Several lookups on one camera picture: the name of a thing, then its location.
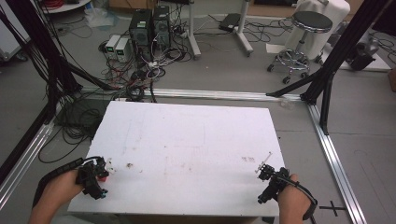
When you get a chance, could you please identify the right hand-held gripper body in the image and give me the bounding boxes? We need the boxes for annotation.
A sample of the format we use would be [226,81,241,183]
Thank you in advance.
[257,164,291,205]

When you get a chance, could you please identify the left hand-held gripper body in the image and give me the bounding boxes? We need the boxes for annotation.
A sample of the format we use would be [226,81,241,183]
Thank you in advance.
[76,156,110,201]

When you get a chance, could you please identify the person's right hand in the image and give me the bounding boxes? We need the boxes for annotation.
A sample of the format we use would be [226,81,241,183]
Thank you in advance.
[277,173,308,218]

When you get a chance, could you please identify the person's left hand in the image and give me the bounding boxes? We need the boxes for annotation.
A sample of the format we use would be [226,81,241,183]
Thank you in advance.
[39,169,86,213]

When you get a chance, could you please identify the white power supply box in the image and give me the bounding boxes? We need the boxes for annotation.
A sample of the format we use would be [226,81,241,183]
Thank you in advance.
[115,37,131,63]
[105,34,121,60]

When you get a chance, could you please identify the black round stool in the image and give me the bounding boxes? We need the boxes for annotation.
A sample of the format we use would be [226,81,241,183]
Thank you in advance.
[266,10,334,85]

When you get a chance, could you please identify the black computer tower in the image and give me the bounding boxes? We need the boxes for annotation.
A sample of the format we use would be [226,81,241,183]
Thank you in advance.
[152,5,172,50]
[128,8,154,62]

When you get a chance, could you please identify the white table stand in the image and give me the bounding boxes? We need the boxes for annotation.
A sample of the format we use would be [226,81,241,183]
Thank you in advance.
[186,0,203,61]
[233,0,255,58]

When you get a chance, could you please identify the black flat box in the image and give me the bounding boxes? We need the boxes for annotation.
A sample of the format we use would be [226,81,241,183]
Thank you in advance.
[218,12,242,33]

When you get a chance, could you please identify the clear plastic bag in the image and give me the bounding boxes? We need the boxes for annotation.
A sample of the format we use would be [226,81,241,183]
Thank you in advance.
[83,3,120,30]

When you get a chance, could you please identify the black device on white board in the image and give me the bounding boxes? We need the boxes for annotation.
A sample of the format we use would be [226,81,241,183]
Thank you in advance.
[320,32,391,73]

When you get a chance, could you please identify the round white table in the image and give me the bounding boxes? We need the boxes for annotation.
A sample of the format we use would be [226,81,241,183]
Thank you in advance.
[40,0,92,15]

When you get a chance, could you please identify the aluminium floor rail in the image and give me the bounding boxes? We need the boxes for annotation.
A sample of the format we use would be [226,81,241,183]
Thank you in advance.
[78,87,303,103]
[306,103,368,224]
[0,104,62,210]

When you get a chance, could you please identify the tangle of floor cables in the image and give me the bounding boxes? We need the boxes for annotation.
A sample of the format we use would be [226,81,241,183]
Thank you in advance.
[97,3,194,104]

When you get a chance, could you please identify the black frame post with cables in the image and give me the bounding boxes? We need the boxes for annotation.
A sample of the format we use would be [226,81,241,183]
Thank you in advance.
[0,0,120,125]

